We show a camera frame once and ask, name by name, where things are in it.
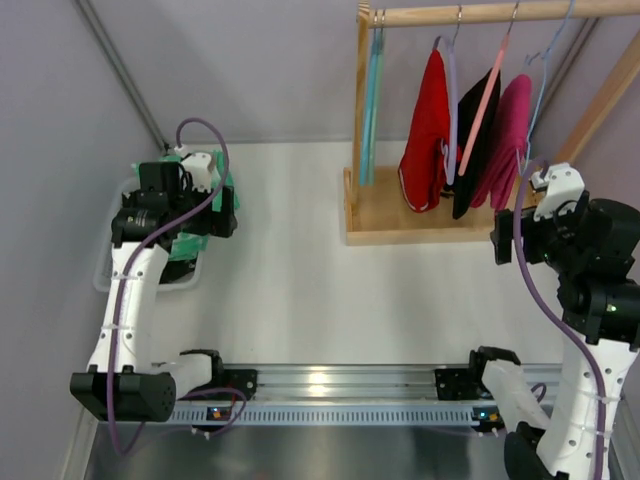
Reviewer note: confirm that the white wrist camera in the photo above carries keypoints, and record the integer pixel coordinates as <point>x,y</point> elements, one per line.
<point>202,166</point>
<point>562,187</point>

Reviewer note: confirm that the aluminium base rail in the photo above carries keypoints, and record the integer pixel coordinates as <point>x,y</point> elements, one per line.
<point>356,383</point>

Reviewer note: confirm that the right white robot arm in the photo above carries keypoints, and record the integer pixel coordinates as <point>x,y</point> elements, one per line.
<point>575,265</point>

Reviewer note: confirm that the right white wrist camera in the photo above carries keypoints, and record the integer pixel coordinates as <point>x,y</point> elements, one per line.
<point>562,187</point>

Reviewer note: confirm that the white plastic basket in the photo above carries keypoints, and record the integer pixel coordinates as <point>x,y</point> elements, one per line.
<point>104,266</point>

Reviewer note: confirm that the lilac hanger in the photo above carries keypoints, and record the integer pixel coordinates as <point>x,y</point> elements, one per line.
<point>449,148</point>

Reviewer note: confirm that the teal hanger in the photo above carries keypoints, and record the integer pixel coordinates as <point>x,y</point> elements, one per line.
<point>369,135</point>

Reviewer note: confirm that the magenta trousers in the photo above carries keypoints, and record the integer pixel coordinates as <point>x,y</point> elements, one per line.
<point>507,144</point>

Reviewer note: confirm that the light blue hanger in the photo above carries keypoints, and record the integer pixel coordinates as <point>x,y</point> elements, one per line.
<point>544,56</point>

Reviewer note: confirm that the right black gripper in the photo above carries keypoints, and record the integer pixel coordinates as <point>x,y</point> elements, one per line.
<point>501,237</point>

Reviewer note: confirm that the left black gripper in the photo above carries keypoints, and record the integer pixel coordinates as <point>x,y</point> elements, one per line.
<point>223,215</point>

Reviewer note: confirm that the pink hanger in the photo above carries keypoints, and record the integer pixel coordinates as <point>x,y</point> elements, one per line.
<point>487,92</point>

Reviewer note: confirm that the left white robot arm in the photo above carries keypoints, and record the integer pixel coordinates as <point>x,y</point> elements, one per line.
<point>121,382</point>

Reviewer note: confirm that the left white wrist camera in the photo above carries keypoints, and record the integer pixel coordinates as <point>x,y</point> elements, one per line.
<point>202,166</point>

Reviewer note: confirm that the green white trousers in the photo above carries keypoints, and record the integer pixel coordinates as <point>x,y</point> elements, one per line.
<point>171,187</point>

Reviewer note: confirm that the red trousers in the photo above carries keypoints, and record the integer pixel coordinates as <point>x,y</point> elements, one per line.
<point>422,167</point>

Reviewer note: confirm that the wooden clothes rack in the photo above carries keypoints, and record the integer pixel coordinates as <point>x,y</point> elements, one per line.
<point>377,214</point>

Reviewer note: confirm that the aluminium corner profile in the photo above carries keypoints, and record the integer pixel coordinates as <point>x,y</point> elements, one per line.
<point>106,45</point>

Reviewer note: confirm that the black trousers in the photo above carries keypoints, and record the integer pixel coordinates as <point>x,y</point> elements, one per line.
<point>465,186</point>

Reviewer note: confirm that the grey cable duct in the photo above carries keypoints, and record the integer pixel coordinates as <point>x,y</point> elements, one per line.
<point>255,414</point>

